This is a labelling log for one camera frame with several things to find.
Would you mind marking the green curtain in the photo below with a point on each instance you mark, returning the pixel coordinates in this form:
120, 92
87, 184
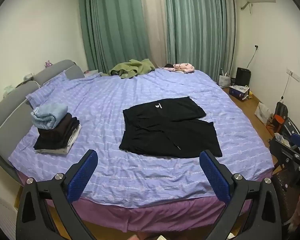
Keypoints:
110, 25
197, 25

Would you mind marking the dark brown folded garment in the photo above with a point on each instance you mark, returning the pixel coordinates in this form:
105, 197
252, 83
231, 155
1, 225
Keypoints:
62, 127

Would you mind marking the white folded garment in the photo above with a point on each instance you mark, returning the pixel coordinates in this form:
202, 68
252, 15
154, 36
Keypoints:
70, 142

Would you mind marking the blue and white box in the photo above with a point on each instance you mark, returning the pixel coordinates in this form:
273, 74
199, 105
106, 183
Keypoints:
238, 92

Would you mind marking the grey padded headboard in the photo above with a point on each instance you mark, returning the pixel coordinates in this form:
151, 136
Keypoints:
12, 100

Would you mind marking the person's right hand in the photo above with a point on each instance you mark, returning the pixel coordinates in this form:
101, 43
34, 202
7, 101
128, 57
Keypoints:
298, 212

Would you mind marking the green crumpled garment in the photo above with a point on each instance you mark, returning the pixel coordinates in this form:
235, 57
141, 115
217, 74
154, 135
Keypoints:
133, 67

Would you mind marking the purple floral bed sheet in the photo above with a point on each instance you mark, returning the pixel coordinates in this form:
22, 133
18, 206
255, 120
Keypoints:
110, 97

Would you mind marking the white wall socket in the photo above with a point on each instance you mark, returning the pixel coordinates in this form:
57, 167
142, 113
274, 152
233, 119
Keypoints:
293, 74

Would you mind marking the small purple toy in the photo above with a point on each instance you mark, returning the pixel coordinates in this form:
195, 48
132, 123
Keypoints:
48, 64

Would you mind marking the white plastic bag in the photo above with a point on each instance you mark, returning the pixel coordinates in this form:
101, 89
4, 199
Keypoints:
262, 113

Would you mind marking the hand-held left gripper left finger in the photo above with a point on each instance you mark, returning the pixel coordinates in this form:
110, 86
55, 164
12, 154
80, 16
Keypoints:
82, 176

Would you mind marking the white radiator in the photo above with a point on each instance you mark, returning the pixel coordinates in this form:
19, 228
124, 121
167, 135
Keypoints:
2, 212

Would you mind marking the pink floral garment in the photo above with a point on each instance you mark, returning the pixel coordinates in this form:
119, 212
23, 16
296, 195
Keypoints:
183, 67

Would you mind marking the black pants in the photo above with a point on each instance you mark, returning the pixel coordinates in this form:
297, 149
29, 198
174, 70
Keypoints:
165, 130

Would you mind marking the beige curtain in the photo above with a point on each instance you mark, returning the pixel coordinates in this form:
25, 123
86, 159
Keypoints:
153, 25

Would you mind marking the purple floral pillow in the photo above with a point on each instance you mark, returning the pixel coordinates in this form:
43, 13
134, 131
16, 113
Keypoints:
47, 90

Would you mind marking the black folded garment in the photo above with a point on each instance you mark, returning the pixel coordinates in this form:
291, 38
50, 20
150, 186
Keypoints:
50, 142

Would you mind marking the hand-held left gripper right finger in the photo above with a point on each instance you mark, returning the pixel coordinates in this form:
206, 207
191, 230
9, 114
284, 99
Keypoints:
215, 177

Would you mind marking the black and orange chair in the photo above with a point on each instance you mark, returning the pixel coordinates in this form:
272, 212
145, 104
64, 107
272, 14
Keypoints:
278, 118

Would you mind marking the dark cloth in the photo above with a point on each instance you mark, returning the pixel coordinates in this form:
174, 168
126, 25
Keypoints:
168, 66

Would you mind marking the purple bed skirt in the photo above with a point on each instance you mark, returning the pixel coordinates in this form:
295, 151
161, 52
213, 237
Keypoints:
140, 217

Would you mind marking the light blue folded garment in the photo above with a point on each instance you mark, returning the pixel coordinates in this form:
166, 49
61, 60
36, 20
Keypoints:
48, 116

